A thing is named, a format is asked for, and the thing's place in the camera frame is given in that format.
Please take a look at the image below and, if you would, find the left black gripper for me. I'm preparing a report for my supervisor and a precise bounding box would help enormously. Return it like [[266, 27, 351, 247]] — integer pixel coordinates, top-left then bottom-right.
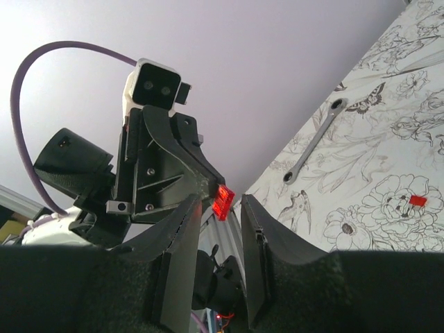
[[105, 106, 225, 224]]

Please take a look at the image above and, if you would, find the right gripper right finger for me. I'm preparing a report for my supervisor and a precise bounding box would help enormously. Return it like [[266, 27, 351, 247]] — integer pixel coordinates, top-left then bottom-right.
[[241, 195, 336, 330]]

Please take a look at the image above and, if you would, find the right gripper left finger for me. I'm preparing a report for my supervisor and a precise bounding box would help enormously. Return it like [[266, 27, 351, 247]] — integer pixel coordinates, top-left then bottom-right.
[[110, 194, 202, 332]]

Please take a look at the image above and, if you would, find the red blade fuse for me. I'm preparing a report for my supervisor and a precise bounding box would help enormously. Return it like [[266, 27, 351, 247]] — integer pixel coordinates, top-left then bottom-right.
[[212, 185, 235, 221], [409, 195, 427, 207]]

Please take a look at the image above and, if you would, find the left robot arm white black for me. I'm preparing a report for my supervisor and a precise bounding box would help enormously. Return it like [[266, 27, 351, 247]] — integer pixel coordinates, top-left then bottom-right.
[[5, 105, 225, 250]]

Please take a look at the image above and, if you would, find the silver ratchet wrench left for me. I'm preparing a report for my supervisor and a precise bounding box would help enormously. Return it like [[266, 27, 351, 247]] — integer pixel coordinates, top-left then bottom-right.
[[282, 98, 348, 185]]

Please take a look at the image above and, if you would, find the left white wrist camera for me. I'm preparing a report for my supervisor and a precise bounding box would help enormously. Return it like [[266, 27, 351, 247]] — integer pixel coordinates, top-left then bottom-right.
[[122, 58, 192, 120]]

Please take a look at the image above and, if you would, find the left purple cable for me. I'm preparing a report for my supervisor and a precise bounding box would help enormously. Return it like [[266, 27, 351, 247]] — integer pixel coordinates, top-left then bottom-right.
[[10, 40, 139, 216]]

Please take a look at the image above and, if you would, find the aluminium rail frame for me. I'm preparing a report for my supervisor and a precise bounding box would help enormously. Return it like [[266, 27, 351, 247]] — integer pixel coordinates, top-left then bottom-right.
[[0, 186, 53, 220]]

